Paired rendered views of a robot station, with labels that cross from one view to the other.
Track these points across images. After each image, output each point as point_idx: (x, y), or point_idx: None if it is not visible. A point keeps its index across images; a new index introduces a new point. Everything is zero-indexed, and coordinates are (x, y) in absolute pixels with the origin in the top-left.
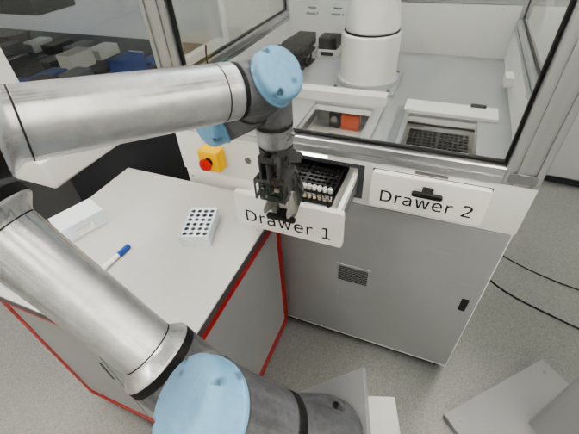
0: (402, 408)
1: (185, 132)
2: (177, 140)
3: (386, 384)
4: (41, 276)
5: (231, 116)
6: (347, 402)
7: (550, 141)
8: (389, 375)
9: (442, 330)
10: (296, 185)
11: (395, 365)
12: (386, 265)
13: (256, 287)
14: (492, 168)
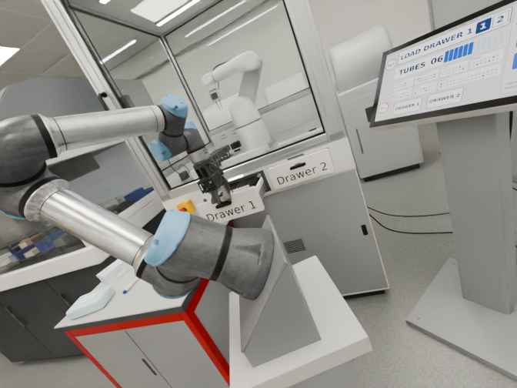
0: (377, 331)
1: (168, 201)
2: (165, 209)
3: (358, 320)
4: (76, 211)
5: (158, 123)
6: None
7: (334, 111)
8: (358, 313)
9: (367, 257)
10: (222, 180)
11: (359, 306)
12: (308, 227)
13: None
14: (319, 137)
